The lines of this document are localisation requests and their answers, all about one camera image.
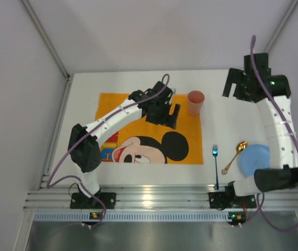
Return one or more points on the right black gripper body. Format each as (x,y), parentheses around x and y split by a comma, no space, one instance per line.
(236,82)

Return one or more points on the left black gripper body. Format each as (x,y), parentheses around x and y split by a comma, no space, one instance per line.
(163,119)

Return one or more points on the pink plastic cup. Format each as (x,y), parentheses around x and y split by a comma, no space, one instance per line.
(195,100)

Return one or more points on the orange Mickey Mouse placemat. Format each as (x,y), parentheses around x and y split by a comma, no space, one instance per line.
(142,142)

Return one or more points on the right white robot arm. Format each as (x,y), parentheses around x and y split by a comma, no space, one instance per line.
(272,95)

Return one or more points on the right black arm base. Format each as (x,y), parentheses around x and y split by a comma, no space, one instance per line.
(221,201)

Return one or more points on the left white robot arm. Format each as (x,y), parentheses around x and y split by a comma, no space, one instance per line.
(86,140)

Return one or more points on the blue metal fork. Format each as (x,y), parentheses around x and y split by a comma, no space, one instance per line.
(215,154)

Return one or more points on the gold ornate spoon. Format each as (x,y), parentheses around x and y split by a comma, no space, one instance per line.
(240,147)

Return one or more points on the light blue plate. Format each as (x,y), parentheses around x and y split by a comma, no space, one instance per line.
(254,157)

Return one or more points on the aluminium mounting rail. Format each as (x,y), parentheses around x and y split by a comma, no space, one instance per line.
(151,197)

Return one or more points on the perforated cable duct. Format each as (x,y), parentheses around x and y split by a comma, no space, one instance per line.
(138,216)

